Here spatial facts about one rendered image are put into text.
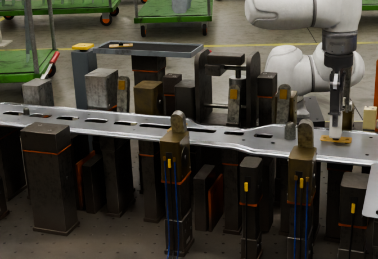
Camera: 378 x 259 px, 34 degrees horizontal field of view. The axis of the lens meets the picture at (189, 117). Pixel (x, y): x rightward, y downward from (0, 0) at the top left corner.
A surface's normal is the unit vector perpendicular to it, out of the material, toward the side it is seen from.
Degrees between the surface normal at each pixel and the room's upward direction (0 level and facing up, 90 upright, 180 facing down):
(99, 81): 90
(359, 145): 0
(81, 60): 90
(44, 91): 90
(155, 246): 0
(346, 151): 0
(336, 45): 90
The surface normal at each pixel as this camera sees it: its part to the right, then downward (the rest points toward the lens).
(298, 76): 0.07, 0.26
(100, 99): -0.34, 0.32
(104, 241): -0.04, -0.94
